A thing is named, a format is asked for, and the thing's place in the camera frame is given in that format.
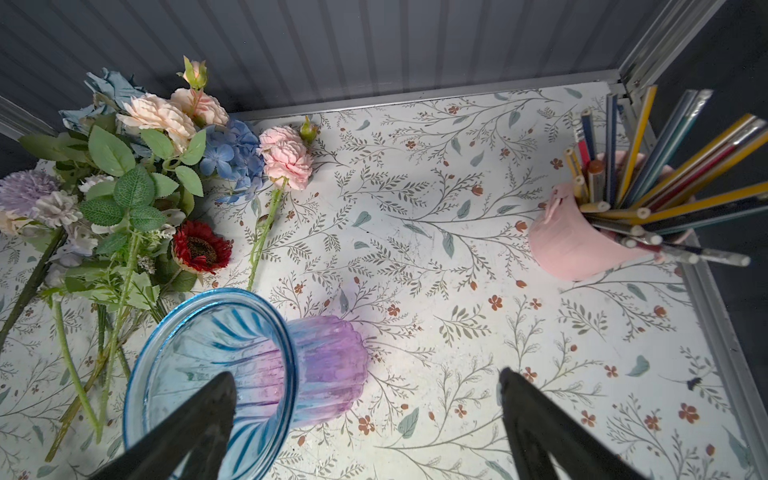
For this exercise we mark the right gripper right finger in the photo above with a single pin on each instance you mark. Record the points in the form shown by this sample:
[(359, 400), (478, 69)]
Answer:
[(541, 435)]

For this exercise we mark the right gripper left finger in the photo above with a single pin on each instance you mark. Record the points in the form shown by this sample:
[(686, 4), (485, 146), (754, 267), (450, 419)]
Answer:
[(195, 436)]

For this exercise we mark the blue purple glass vase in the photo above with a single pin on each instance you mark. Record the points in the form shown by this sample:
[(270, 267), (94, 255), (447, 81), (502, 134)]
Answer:
[(288, 374)]

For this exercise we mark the pink rose stem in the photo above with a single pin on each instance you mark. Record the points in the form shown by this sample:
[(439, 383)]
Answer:
[(288, 164)]

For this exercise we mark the cream peach rose stem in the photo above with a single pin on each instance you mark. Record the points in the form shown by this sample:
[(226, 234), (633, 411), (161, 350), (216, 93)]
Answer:
[(180, 117)]

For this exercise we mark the pink pencil cup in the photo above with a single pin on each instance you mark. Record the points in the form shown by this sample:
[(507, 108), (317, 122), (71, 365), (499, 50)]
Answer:
[(568, 247)]

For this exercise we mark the red flower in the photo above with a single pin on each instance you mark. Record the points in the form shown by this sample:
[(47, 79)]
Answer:
[(196, 248)]

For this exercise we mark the lilac small blossom sprig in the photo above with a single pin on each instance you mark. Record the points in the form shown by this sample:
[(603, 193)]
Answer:
[(110, 219)]

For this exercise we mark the floral patterned table mat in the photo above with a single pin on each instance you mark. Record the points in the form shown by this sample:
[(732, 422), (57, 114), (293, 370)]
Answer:
[(415, 229)]

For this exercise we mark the blue hydrangea flower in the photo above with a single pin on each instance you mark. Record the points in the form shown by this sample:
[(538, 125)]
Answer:
[(232, 154)]

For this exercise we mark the purple pompom flower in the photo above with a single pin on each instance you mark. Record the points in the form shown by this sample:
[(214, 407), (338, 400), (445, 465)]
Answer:
[(22, 189)]

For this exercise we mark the light blue flower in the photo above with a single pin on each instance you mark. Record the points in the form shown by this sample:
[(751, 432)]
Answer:
[(110, 90)]

